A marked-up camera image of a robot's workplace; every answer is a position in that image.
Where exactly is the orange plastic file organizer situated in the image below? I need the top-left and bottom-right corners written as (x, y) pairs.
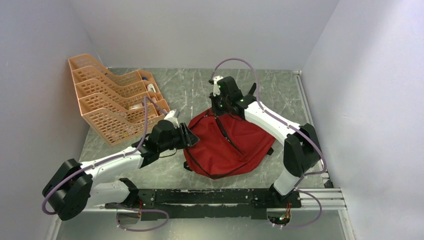
top-left (68, 53), bottom-right (170, 146)

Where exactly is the aluminium frame rail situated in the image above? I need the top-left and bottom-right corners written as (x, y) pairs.
top-left (48, 188), bottom-right (355, 240)

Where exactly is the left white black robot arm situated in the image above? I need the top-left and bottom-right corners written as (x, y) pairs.
top-left (41, 120), bottom-right (200, 221)

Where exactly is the red backpack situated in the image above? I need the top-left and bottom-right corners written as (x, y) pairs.
top-left (183, 108), bottom-right (276, 180)

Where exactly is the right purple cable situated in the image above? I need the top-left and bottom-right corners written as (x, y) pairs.
top-left (208, 58), bottom-right (328, 230)

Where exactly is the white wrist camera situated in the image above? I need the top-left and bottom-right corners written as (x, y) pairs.
top-left (212, 75), bottom-right (224, 97)
top-left (164, 109), bottom-right (180, 128)

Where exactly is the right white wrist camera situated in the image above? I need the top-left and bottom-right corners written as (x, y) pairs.
top-left (212, 75), bottom-right (224, 97)

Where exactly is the purple cable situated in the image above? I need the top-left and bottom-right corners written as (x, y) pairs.
top-left (208, 58), bottom-right (328, 230)
top-left (41, 96), bottom-right (170, 233)

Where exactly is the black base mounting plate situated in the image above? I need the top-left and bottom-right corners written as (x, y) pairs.
top-left (122, 188), bottom-right (302, 221)

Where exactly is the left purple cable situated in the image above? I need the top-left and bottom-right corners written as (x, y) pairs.
top-left (41, 96), bottom-right (170, 233)

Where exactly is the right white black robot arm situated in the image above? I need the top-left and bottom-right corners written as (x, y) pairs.
top-left (208, 75), bottom-right (321, 207)

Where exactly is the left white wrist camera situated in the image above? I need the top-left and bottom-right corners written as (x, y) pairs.
top-left (164, 109), bottom-right (180, 128)

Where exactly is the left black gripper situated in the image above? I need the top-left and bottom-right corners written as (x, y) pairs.
top-left (158, 121), bottom-right (200, 152)

